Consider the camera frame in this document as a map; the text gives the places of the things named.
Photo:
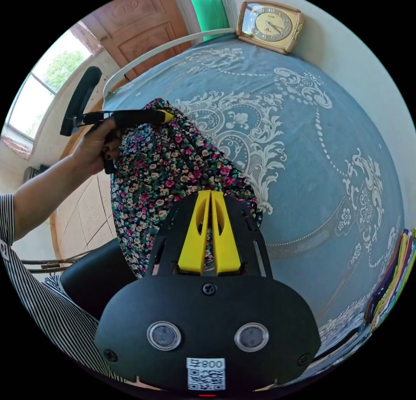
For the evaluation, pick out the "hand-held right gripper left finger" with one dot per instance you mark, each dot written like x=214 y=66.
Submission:
x=194 y=241

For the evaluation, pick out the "person's left forearm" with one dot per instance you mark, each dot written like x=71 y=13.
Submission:
x=45 y=193

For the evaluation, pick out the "green curtain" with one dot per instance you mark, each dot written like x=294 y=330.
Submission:
x=208 y=8

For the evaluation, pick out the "floral patterned pants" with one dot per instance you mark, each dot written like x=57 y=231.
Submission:
x=169 y=172

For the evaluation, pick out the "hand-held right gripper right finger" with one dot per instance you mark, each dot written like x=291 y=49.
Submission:
x=229 y=241

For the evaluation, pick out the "pile of clothes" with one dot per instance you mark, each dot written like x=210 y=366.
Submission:
x=395 y=276

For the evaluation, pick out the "wooden door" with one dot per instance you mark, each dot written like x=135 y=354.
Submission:
x=143 y=26

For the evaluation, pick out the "bed with blue printed sheet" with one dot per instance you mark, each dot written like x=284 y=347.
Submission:
x=308 y=166

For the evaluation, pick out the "person's left hand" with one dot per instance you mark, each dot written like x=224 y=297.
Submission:
x=94 y=146

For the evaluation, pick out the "window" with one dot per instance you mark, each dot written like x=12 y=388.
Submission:
x=42 y=85

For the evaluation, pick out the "golden square clock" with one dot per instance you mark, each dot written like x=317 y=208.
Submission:
x=270 y=26

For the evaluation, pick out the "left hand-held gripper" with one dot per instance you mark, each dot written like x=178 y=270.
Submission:
x=130 y=117

